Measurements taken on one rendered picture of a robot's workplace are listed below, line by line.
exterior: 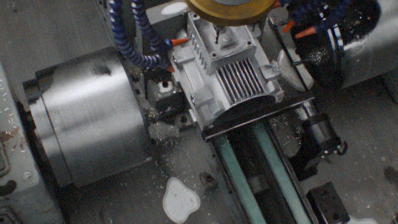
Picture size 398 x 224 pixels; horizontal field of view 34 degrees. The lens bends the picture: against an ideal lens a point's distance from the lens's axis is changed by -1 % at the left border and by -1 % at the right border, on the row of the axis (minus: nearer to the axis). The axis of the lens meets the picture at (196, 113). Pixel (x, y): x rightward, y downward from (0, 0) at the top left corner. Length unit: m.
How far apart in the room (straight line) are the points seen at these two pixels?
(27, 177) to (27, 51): 0.59
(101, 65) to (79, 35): 0.46
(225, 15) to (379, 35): 0.40
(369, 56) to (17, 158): 0.73
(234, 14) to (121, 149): 0.35
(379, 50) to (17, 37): 0.90
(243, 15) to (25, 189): 0.49
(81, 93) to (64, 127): 0.07
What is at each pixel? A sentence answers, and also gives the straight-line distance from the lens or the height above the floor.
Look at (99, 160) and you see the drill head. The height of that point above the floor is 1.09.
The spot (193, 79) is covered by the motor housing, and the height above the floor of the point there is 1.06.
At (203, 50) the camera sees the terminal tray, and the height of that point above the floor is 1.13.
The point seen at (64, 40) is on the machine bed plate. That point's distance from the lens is 1.74.
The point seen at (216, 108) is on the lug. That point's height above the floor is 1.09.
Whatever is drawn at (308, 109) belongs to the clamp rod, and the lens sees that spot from 1.42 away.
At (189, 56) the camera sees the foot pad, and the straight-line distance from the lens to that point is 1.39.
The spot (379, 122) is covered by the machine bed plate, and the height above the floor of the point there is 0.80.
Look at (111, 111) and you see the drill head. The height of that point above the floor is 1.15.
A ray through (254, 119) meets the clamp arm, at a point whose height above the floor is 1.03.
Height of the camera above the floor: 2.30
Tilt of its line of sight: 67 degrees down
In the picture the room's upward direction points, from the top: 7 degrees clockwise
